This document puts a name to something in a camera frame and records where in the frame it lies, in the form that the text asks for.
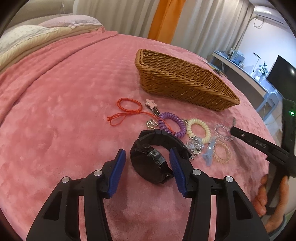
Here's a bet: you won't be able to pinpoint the white desk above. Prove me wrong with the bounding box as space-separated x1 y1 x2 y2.
211 51 275 108

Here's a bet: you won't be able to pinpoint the orange curtain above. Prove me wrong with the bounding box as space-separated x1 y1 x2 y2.
147 0 186 44

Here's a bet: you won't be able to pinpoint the light blue hair clip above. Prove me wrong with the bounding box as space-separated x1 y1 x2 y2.
202 136 217 167

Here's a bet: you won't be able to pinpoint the pink star hair clip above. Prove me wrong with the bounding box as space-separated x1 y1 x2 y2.
145 99 161 116

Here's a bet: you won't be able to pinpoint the right hand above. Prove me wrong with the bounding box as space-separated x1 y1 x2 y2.
252 174 289 233

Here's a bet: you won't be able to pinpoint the white dotted pillow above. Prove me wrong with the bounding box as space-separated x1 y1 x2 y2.
1 25 57 54

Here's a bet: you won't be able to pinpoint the pink fleece blanket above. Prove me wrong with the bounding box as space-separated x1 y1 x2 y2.
1 30 273 240

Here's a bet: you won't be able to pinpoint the books on desk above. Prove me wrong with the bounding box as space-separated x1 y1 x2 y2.
228 48 245 66

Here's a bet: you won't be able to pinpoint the beige padded headboard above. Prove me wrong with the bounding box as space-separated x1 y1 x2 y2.
6 0 74 29

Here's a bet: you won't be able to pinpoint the white vase with flowers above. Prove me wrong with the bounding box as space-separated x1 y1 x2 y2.
259 62 268 81

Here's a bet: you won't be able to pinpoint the brown wicker basket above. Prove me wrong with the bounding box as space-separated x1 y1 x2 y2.
135 49 240 111

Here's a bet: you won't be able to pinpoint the white air conditioner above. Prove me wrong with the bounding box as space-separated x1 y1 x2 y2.
254 6 288 29

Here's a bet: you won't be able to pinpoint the black television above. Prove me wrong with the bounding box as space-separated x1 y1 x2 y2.
266 55 296 101

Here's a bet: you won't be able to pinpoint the small items on bed edge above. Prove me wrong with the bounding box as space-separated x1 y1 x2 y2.
201 59 227 78

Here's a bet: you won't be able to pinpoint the white chair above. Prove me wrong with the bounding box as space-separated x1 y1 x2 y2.
254 89 283 121

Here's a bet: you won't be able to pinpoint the purple spiral hair tie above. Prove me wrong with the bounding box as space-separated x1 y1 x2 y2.
157 112 187 139

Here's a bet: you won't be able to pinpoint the beige curtain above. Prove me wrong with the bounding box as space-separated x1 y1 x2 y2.
73 1 254 58

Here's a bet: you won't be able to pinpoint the pink clear spiral hair tie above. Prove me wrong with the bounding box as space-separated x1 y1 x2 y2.
212 139 232 165

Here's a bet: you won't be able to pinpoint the white desk lamp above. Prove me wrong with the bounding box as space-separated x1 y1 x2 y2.
251 52 261 74

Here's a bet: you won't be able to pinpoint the black smart watch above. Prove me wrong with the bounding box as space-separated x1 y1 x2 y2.
130 130 192 184

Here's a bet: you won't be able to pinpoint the pink pillow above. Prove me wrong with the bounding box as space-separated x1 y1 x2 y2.
39 15 102 29

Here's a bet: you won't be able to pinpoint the beige quilt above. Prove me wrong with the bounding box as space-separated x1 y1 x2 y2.
1 26 105 72

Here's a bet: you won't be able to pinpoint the clear bead bracelet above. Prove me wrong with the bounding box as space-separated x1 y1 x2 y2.
214 123 235 142

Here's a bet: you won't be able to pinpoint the cream spiral hair tie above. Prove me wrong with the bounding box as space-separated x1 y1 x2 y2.
186 118 212 144

